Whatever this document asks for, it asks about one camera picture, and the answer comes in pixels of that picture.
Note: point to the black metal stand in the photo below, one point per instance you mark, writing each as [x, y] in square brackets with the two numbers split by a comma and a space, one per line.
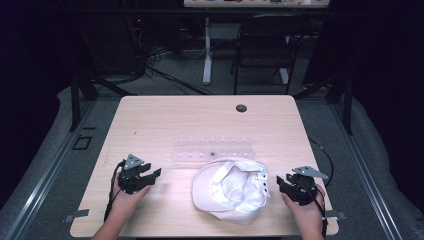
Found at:
[346, 103]
[76, 100]

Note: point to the person's left hand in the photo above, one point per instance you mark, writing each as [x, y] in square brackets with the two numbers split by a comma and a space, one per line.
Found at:
[128, 200]

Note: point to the black table grommet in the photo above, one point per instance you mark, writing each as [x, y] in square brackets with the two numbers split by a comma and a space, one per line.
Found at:
[241, 108]

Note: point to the grey metal table bracket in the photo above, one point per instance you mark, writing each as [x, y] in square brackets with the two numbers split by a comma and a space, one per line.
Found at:
[336, 215]
[77, 214]

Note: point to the white desk leg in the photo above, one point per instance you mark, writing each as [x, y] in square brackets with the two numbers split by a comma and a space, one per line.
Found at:
[207, 56]

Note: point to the white baseball cap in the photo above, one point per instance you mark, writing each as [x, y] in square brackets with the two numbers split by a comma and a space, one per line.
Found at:
[231, 190]

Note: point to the person's right hand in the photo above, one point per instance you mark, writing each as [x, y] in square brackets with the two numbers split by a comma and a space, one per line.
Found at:
[305, 213]

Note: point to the aluminium floor rail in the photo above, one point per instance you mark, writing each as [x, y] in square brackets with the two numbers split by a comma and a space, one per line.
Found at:
[50, 170]
[363, 173]

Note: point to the black chair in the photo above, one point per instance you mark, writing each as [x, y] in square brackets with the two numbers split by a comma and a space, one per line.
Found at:
[266, 50]

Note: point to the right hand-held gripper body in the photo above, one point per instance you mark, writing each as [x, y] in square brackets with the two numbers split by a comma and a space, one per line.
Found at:
[301, 186]

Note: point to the clear acrylic rack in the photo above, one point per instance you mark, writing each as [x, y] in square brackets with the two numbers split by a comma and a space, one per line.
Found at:
[213, 151]

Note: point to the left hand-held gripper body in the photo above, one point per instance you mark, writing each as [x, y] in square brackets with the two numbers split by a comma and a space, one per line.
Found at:
[130, 175]

